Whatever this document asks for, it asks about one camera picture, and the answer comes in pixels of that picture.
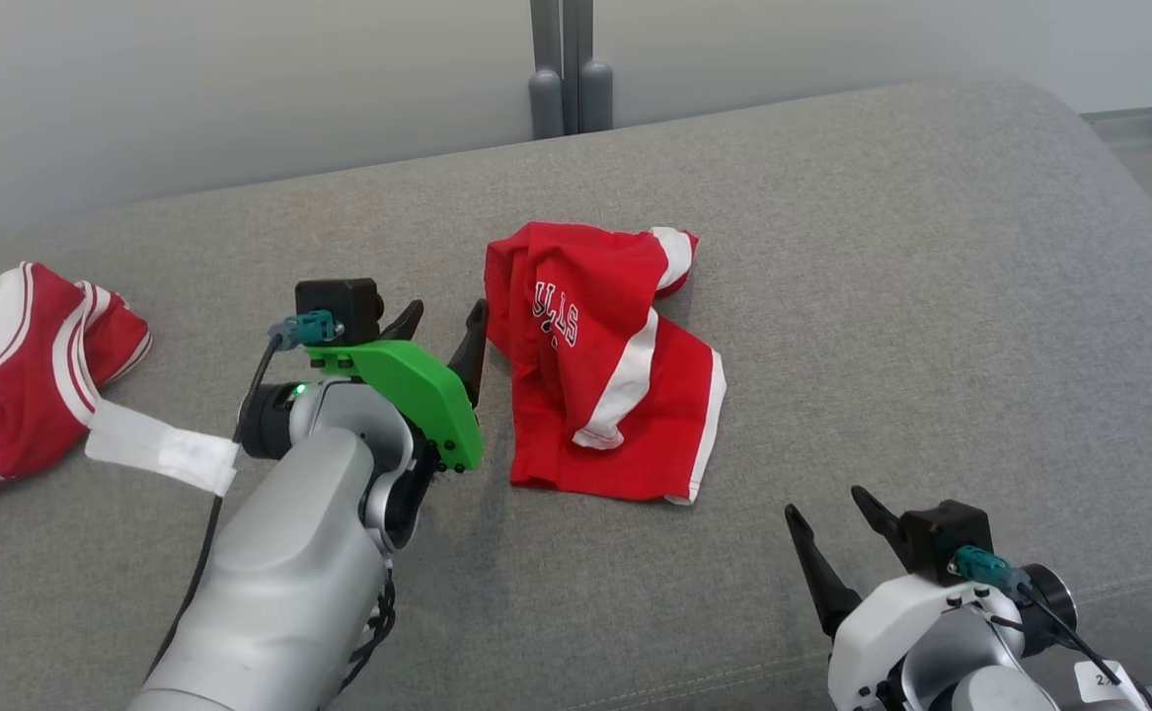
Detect teal camera connector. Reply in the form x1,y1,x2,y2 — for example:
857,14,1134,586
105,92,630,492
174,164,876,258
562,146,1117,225
269,309,345,352
951,546,1031,598

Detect small printed white cable label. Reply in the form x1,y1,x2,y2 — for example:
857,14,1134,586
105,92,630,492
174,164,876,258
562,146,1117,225
1072,660,1152,707

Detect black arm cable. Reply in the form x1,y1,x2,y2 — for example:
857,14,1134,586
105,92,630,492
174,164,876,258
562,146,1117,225
146,336,285,682
990,583,1152,711

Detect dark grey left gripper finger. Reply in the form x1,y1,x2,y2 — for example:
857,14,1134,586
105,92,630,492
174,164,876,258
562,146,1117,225
378,299,425,343
447,299,490,409

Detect grey double metal frame post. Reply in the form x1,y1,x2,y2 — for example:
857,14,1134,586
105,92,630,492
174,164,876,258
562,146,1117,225
528,0,614,139

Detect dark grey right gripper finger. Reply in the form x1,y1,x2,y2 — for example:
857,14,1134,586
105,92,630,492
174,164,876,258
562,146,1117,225
852,486,908,574
785,504,863,638

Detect teal left camera connector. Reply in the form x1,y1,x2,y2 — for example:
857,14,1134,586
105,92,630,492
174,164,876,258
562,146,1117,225
269,309,345,352

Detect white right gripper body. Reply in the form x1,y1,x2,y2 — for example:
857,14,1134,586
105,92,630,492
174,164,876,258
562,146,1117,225
827,573,1026,711

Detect teal right camera connector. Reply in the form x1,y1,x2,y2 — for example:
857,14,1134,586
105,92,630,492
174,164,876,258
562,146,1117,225
951,546,1031,598

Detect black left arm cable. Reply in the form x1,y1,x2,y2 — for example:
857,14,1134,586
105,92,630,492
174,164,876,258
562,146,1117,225
146,336,285,682

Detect long white cable label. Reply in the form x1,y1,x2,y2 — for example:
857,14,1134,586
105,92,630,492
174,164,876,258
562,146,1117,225
85,398,239,497

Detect red shorts with white stripe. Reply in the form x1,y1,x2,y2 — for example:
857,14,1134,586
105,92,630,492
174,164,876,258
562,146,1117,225
484,222,728,507

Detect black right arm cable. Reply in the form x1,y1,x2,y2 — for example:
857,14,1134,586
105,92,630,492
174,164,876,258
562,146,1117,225
990,583,1152,711

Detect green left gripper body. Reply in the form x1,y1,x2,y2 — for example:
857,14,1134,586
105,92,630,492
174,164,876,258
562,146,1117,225
304,339,484,473

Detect red and white jersey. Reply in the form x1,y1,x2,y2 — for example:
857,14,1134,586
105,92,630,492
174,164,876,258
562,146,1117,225
0,262,153,534

